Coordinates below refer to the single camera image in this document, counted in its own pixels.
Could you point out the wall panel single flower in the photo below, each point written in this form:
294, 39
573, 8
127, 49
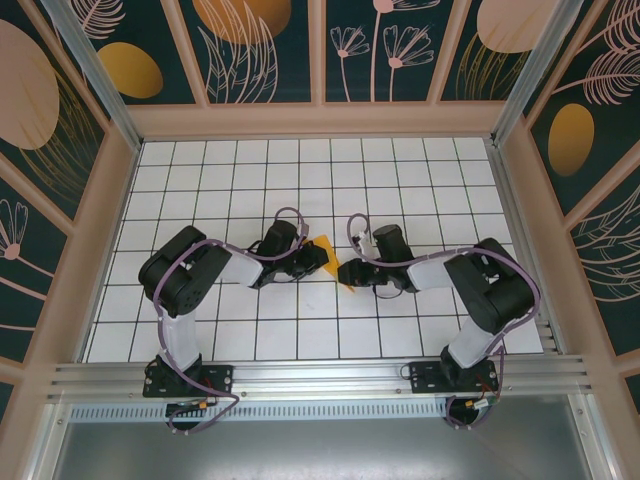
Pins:
25, 280

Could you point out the wall panel pink leaf outlines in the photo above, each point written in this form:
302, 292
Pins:
610, 250

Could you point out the wall panel orange circle leaves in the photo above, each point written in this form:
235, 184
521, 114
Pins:
295, 60

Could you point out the orange cloth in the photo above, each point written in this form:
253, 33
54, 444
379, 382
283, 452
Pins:
331, 262

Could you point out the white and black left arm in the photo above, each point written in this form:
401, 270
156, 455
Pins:
245, 265

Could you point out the wall panel pink flowers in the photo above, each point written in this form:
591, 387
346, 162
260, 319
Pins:
360, 80

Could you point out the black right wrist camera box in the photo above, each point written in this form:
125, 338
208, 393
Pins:
351, 271

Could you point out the aluminium frame post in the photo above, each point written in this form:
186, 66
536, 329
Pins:
530, 65
100, 80

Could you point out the wall panel pink oval grass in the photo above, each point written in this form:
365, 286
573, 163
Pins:
460, 60

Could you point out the wall panel huge pink oval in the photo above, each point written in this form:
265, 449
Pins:
30, 90

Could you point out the grey metal sheet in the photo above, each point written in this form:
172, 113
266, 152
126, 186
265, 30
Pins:
320, 450

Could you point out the wall panel orange oval fern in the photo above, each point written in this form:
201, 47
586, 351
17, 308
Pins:
610, 125

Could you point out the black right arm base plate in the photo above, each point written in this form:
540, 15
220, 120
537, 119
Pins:
425, 377

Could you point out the aluminium side rail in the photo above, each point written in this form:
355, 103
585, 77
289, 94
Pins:
520, 240

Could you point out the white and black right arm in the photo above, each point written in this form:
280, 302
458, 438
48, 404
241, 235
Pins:
430, 272

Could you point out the wall panel small orange oval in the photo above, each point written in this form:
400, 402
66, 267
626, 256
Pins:
165, 50

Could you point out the long aluminium mounting rail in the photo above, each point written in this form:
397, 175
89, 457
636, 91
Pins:
320, 375

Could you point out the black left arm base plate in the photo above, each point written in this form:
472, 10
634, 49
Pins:
220, 377

